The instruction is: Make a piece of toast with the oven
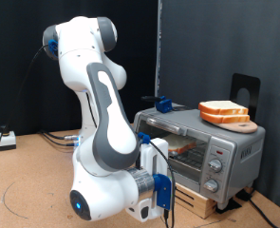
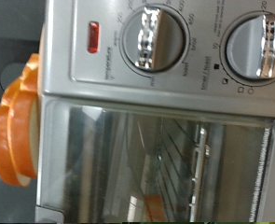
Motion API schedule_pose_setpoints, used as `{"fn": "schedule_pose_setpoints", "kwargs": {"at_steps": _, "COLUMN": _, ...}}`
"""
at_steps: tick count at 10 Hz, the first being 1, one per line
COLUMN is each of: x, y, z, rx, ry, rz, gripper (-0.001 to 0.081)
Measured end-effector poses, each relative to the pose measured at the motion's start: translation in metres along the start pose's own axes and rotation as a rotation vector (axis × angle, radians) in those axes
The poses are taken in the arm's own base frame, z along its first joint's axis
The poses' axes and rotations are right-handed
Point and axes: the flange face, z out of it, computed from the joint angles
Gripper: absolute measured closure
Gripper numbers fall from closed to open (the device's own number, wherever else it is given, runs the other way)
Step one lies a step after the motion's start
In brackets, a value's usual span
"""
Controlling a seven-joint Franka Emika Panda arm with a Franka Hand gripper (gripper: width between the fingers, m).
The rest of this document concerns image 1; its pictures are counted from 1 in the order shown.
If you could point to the metal oven rack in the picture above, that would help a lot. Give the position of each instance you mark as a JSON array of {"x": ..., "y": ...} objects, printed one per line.
[{"x": 193, "y": 160}]

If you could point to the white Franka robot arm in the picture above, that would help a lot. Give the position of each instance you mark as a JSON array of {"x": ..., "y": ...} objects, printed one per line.
[{"x": 114, "y": 133}]

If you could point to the white bread slice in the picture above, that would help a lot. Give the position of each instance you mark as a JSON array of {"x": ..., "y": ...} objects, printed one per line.
[
  {"x": 223, "y": 107},
  {"x": 225, "y": 118},
  {"x": 182, "y": 144}
]

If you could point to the black metal bookend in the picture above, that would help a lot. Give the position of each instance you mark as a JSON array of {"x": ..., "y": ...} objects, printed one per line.
[{"x": 240, "y": 82}]

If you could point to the wooden slatted crate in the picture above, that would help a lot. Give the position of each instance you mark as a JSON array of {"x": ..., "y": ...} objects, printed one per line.
[{"x": 196, "y": 202}]

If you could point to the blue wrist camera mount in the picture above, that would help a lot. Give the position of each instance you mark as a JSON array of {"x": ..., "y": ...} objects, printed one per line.
[{"x": 163, "y": 191}]

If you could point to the vertical metal pole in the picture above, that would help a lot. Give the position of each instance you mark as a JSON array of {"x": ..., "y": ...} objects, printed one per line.
[{"x": 158, "y": 47}]

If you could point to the silver oven temperature knob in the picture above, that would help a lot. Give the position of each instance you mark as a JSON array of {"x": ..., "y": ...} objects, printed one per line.
[{"x": 215, "y": 165}]

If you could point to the silver toaster oven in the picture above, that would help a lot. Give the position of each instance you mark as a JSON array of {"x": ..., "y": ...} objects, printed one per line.
[{"x": 240, "y": 142}]

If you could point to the emergency stop button box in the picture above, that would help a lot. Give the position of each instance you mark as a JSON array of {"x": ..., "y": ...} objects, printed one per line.
[{"x": 7, "y": 139}]

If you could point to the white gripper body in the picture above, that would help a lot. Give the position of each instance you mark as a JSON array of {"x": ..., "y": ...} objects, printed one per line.
[{"x": 157, "y": 158}]

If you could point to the round wooden cutting board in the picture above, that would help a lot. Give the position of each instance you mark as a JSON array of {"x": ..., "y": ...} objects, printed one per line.
[{"x": 244, "y": 128}]

